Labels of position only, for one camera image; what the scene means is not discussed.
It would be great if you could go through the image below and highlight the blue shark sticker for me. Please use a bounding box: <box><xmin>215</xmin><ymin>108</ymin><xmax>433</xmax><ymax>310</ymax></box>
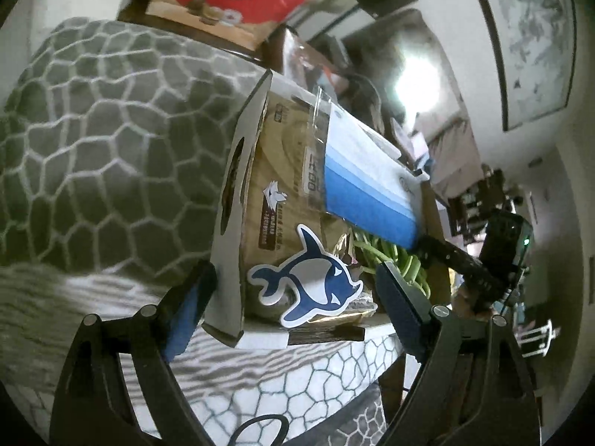
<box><xmin>248</xmin><ymin>224</ymin><xmax>363</xmax><ymax>328</ymax></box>

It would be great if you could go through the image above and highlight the cardboard carrier box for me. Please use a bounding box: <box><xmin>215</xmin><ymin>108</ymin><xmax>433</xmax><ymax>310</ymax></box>
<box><xmin>202</xmin><ymin>70</ymin><xmax>454</xmax><ymax>349</ymax></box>

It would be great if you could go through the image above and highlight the black television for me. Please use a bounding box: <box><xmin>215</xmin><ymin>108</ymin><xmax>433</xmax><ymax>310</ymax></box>
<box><xmin>344</xmin><ymin>7</ymin><xmax>466</xmax><ymax>140</ymax></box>

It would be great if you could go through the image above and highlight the brown sofa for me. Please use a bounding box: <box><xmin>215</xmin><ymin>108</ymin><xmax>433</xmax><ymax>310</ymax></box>
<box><xmin>418</xmin><ymin>116</ymin><xmax>484</xmax><ymax>196</ymax></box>

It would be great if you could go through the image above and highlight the grey white patterned blanket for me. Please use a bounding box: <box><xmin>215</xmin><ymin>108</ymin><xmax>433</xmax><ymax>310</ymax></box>
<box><xmin>0</xmin><ymin>16</ymin><xmax>405</xmax><ymax>446</ymax></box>

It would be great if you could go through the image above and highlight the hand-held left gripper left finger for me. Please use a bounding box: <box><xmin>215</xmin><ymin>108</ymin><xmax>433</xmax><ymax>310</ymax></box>
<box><xmin>49</xmin><ymin>260</ymin><xmax>219</xmax><ymax>446</ymax></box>

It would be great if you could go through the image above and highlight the dark shelf unit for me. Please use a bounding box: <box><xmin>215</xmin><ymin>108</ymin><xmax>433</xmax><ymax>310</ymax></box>
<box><xmin>446</xmin><ymin>162</ymin><xmax>521</xmax><ymax>242</ymax></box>

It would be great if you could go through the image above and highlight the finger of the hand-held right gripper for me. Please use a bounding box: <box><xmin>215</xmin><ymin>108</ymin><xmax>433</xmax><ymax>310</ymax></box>
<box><xmin>414</xmin><ymin>235</ymin><xmax>500</xmax><ymax>310</ymax></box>

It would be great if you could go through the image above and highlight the large gold packet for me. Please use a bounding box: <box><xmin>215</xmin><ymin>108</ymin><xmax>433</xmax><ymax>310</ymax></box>
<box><xmin>244</xmin><ymin>93</ymin><xmax>368</xmax><ymax>321</ymax></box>

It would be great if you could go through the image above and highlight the clear plastic bag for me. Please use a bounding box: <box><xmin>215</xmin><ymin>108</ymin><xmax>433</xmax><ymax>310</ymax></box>
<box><xmin>283</xmin><ymin>32</ymin><xmax>349</xmax><ymax>98</ymax></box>

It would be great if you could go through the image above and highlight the white stand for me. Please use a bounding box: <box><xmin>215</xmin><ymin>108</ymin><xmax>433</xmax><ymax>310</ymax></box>
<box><xmin>521</xmin><ymin>320</ymin><xmax>561</xmax><ymax>359</ymax></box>

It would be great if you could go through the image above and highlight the person's right hand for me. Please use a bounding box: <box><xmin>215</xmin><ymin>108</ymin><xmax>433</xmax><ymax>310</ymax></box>
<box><xmin>456</xmin><ymin>283</ymin><xmax>493</xmax><ymax>321</ymax></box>

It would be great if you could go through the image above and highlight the green cable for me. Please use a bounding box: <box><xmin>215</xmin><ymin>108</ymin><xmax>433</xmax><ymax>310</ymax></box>
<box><xmin>351</xmin><ymin>232</ymin><xmax>431</xmax><ymax>298</ymax></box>

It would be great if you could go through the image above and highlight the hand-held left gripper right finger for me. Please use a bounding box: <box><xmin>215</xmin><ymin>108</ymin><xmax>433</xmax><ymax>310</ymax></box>
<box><xmin>376</xmin><ymin>262</ymin><xmax>542</xmax><ymax>446</ymax></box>

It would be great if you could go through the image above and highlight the blue white card packet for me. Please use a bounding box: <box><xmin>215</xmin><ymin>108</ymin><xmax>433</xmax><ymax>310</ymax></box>
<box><xmin>309</xmin><ymin>86</ymin><xmax>421</xmax><ymax>249</ymax></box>

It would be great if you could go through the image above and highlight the black cable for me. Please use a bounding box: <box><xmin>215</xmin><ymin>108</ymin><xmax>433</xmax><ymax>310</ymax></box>
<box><xmin>230</xmin><ymin>416</ymin><xmax>289</xmax><ymax>446</ymax></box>

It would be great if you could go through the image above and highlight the framed wall picture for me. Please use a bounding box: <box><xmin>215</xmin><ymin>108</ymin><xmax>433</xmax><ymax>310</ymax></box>
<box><xmin>469</xmin><ymin>0</ymin><xmax>577</xmax><ymax>132</ymax></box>

